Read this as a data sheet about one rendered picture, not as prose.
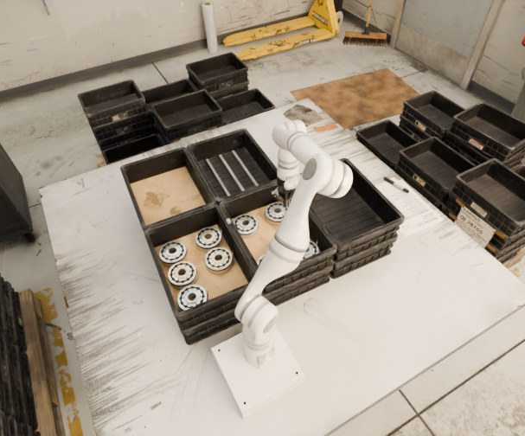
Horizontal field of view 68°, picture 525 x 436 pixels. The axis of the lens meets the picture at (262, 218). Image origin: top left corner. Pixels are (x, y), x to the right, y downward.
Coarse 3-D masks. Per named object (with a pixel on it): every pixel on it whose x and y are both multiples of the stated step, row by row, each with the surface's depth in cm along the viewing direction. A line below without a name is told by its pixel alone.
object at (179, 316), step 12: (216, 204) 152; (180, 216) 148; (156, 228) 145; (228, 228) 143; (240, 252) 137; (156, 264) 134; (252, 264) 133; (168, 288) 127; (240, 288) 127; (216, 300) 124; (180, 312) 121; (192, 312) 122
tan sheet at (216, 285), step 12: (180, 240) 153; (192, 240) 153; (156, 252) 150; (192, 252) 149; (204, 264) 145; (204, 276) 142; (216, 276) 142; (228, 276) 141; (240, 276) 141; (204, 288) 138; (216, 288) 138; (228, 288) 138
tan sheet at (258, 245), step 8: (264, 208) 163; (256, 216) 160; (264, 216) 160; (264, 224) 157; (264, 232) 155; (272, 232) 155; (248, 240) 152; (256, 240) 152; (264, 240) 152; (248, 248) 150; (256, 248) 149; (264, 248) 149; (256, 256) 147
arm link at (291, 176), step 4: (280, 168) 129; (296, 168) 129; (280, 172) 130; (284, 172) 129; (288, 172) 128; (292, 172) 129; (296, 172) 130; (280, 176) 131; (284, 176) 130; (288, 176) 130; (292, 176) 130; (296, 176) 130; (284, 180) 131; (288, 180) 129; (292, 180) 129; (296, 180) 128; (284, 184) 128; (288, 184) 127; (292, 184) 127; (296, 184) 128; (288, 188) 128; (292, 188) 128
